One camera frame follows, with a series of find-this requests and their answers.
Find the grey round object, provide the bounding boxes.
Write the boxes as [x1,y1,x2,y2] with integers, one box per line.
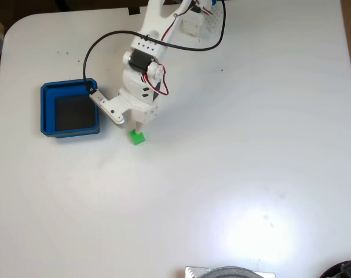
[203,266,266,278]

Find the blue collapsible box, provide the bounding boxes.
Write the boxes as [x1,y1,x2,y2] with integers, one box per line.
[40,77,101,139]

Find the white perforated base plate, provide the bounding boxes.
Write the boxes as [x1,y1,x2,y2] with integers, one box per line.
[203,5,226,38]

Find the silver camera box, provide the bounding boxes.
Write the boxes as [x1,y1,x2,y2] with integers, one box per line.
[89,88,126,126]

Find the red servo wire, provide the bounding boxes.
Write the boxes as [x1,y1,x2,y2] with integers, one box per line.
[140,62,170,97]

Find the black object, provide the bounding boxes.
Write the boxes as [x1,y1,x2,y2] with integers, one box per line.
[320,256,351,278]

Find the green cube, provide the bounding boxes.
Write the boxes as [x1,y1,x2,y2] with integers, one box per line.
[129,130,147,146]

